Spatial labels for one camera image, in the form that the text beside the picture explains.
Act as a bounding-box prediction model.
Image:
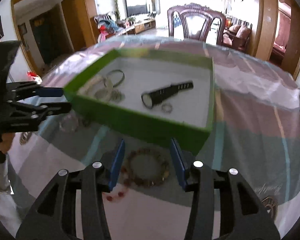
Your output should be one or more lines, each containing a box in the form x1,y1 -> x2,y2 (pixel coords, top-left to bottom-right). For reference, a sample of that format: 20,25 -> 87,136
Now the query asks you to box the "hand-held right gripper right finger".
170,137 -> 281,240

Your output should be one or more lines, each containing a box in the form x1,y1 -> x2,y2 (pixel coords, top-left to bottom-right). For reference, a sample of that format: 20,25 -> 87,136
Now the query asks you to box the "translucent pale bangle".
94,78 -> 115,102

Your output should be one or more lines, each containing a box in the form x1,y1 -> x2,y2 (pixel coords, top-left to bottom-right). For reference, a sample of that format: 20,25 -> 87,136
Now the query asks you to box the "black wrist watch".
141,80 -> 194,110

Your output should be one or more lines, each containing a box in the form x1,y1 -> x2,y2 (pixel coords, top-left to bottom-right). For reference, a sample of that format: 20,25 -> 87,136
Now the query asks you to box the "carved wooden dining chair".
167,3 -> 227,47

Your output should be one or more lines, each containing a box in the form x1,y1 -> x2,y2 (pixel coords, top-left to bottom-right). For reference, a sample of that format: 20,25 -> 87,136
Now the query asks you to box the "green cardboard box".
63,48 -> 216,156

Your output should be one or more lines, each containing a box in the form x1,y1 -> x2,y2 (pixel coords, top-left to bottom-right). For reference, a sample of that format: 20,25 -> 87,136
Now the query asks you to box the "green hanging vine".
111,0 -> 121,21

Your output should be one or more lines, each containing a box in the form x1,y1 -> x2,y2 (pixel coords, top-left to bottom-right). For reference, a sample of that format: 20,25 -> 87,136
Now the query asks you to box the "person's left hand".
0,132 -> 16,154

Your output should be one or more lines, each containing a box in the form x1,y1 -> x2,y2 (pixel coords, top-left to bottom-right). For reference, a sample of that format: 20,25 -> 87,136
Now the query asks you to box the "brown bead bracelet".
122,147 -> 171,188

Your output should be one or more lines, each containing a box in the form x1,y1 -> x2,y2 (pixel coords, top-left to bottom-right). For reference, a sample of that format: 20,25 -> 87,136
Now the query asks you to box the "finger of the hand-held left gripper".
6,81 -> 65,102
5,101 -> 73,121

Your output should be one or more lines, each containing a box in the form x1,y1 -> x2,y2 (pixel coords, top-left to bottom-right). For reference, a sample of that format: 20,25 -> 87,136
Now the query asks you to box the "wooden television cabinet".
117,17 -> 157,36

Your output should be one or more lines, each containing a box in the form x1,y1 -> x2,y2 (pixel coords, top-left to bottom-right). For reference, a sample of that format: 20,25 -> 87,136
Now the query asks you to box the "wooden sofa with cushions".
223,16 -> 253,53

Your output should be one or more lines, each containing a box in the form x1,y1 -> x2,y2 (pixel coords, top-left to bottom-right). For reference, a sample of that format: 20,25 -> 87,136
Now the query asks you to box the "person's left forearm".
0,152 -> 16,196

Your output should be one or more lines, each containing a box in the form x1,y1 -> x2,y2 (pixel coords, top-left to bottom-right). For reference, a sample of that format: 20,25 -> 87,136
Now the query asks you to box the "silver chain bracelet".
111,89 -> 126,103

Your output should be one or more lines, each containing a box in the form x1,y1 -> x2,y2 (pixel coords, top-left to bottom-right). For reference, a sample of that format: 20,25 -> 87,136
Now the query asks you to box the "white bead bracelet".
78,75 -> 104,96

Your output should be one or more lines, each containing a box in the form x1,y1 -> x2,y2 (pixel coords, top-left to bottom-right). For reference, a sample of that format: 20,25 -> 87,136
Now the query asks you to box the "clear crystal bracelet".
59,114 -> 80,133

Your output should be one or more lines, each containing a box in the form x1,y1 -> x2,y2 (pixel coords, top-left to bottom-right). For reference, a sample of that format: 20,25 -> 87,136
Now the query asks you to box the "flat screen television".
125,0 -> 148,17

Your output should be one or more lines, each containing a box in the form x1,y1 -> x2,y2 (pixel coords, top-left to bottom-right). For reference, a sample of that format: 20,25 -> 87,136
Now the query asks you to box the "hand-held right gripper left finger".
15,138 -> 127,240

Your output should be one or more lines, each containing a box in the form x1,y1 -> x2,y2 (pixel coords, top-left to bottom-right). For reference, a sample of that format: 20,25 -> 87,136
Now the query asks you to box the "checked tablecloth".
5,35 -> 300,240

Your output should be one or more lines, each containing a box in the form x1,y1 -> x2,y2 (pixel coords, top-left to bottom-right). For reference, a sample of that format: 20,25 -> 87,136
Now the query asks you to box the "red bead bracelet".
106,189 -> 127,202

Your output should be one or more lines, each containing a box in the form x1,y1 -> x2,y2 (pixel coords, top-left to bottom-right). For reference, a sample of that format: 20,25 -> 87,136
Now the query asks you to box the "wooden armchair with clothes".
93,13 -> 121,35

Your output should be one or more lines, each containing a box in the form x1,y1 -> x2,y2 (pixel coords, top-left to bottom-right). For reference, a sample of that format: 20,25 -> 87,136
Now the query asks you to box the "silver bangle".
106,69 -> 126,87

